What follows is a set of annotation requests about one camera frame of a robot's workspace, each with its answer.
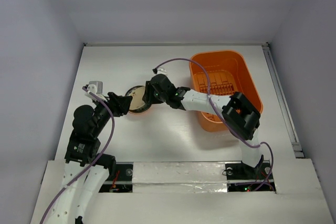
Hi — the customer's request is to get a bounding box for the orange plastic dish rack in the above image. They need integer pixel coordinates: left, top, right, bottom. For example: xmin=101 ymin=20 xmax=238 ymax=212
xmin=189 ymin=50 xmax=263 ymax=132

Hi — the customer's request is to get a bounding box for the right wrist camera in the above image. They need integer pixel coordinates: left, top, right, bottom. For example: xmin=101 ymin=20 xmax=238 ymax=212
xmin=152 ymin=67 xmax=167 ymax=76

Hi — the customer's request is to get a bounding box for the orange red plate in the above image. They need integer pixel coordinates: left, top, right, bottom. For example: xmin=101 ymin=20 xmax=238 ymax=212
xmin=128 ymin=108 xmax=150 ymax=115

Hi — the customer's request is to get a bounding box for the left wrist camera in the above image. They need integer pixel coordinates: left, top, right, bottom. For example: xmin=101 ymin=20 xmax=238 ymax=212
xmin=82 ymin=81 xmax=103 ymax=99

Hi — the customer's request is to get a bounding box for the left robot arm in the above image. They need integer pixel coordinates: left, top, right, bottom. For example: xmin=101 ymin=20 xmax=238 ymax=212
xmin=40 ymin=89 xmax=132 ymax=223

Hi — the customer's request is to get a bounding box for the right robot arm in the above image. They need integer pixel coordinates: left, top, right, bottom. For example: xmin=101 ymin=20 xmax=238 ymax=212
xmin=142 ymin=74 xmax=264 ymax=178

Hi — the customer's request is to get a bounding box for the blue floral patterned plate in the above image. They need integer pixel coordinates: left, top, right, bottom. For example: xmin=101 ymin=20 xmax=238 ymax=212
xmin=124 ymin=85 xmax=152 ymax=114

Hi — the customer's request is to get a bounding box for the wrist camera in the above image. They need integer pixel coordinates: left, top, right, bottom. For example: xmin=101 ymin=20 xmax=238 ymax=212
xmin=152 ymin=67 xmax=167 ymax=76
xmin=82 ymin=81 xmax=103 ymax=99

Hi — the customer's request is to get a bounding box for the silver foil tape strip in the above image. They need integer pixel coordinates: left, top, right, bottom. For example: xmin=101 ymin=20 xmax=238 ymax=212
xmin=132 ymin=162 xmax=227 ymax=194

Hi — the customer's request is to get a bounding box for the pale green rimmed plate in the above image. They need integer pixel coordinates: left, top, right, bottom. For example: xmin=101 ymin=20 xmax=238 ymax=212
xmin=128 ymin=86 xmax=148 ymax=112

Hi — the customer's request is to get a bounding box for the aluminium side rail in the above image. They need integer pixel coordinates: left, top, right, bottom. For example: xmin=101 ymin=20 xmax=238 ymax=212
xmin=262 ymin=43 xmax=305 ymax=159

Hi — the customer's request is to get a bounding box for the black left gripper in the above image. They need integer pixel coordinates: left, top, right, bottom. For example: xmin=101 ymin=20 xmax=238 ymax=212
xmin=92 ymin=91 xmax=132 ymax=135

